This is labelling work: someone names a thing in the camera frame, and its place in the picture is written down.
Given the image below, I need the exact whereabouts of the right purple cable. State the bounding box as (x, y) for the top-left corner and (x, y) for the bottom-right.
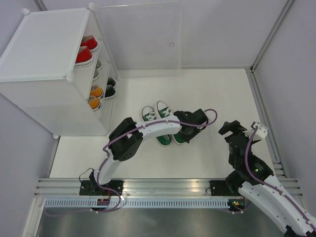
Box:
(244, 125), (314, 223)

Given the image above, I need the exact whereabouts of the orange sneaker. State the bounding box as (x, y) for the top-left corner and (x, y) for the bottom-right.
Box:
(90, 85), (104, 99)
(87, 95), (101, 111)

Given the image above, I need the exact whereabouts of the transparent cabinet door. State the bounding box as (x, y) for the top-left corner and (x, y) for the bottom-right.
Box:
(96, 1), (184, 79)

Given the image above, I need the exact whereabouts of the aluminium corner frame right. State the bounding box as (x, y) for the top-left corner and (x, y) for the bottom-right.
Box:
(245, 0), (295, 180)

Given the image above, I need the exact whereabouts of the white plastic shoe cabinet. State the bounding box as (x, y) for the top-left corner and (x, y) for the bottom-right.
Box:
(0, 3), (118, 136)

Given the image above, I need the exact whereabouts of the green sneaker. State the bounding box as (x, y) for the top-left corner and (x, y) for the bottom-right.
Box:
(141, 106), (172, 147)
(154, 100), (185, 145)

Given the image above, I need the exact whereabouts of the grey sneaker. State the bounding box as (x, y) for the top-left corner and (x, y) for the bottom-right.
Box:
(96, 59), (102, 71)
(93, 69), (99, 81)

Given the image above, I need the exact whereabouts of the black sneaker back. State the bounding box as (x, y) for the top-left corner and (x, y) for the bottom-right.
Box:
(104, 85), (116, 100)

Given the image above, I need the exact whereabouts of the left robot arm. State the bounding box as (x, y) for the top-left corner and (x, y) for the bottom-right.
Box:
(79, 109), (215, 196)

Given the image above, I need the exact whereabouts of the red sneaker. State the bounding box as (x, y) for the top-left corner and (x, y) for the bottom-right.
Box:
(74, 46), (92, 67)
(80, 35), (99, 53)

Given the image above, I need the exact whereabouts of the black sneaker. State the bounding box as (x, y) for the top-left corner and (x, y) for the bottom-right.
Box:
(107, 77), (116, 88)
(104, 85), (116, 100)

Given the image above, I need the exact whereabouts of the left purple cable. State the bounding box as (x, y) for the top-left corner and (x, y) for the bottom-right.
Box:
(44, 108), (218, 218)

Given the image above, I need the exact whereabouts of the aluminium corner frame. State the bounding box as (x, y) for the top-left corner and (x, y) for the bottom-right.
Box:
(245, 0), (295, 180)
(33, 0), (47, 11)

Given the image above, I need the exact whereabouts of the purple cable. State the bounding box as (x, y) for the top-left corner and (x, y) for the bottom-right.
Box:
(44, 108), (218, 218)
(244, 125), (314, 223)

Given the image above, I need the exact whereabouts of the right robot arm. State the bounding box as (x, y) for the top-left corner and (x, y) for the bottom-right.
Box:
(218, 120), (316, 237)

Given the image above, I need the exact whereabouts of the aluminium mounting rail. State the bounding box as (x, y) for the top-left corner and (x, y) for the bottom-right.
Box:
(34, 178), (303, 198)

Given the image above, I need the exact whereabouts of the white slotted cable duct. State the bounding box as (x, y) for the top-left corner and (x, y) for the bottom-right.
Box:
(44, 198), (230, 208)

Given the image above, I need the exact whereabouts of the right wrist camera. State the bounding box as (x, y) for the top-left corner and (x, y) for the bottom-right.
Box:
(251, 121), (268, 141)

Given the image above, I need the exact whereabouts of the aluminium corner frame left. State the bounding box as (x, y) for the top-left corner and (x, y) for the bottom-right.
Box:
(33, 0), (47, 11)

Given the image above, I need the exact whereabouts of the black sneaker front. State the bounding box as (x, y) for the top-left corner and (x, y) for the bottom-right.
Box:
(107, 77), (116, 88)

